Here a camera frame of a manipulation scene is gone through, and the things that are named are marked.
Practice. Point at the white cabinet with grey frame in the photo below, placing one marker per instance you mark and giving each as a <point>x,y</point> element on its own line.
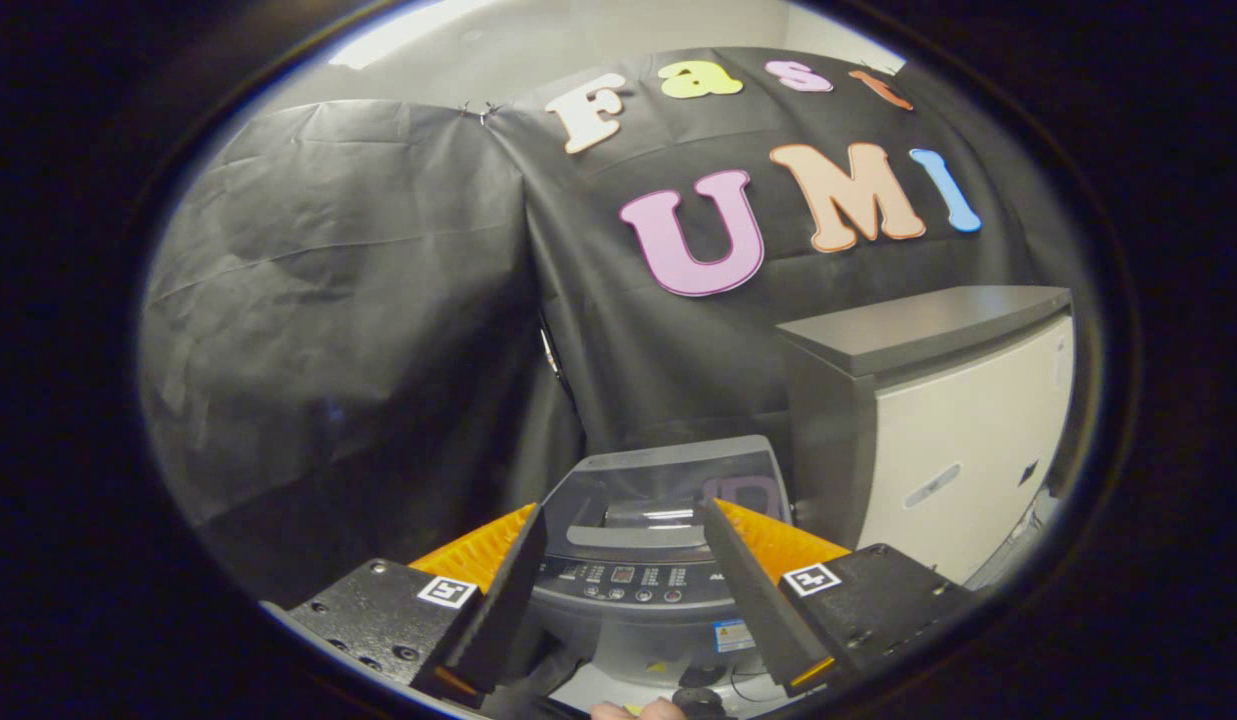
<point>958,430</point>

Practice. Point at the thin white pole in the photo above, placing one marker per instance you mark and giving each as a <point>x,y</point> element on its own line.
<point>549,350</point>

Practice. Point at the black backdrop cloth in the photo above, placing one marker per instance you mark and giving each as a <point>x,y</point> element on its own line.
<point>358,300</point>

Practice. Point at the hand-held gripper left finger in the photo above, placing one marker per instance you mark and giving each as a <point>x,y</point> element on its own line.
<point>498,600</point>

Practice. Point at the grey washing machine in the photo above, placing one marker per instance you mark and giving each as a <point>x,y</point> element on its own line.
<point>628,610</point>

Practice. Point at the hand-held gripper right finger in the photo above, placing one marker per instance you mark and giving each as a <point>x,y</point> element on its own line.
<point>753,590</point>

